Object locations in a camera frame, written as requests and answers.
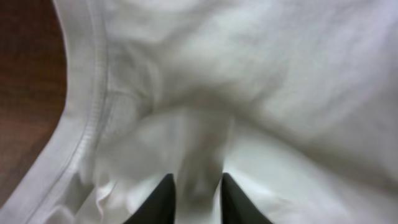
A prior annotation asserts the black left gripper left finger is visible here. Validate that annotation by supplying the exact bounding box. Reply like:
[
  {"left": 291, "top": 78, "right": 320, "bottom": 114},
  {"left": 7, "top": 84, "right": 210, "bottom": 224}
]
[{"left": 123, "top": 174, "right": 176, "bottom": 224}]

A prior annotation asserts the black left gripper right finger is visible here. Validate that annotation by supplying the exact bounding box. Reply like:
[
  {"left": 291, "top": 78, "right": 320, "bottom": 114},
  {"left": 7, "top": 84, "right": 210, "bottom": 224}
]
[{"left": 221, "top": 173, "right": 272, "bottom": 224}]

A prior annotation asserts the white t-shirt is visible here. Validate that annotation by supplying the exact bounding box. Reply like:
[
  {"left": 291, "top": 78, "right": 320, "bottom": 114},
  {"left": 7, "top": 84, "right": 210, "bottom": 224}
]
[{"left": 1, "top": 0, "right": 397, "bottom": 223}]

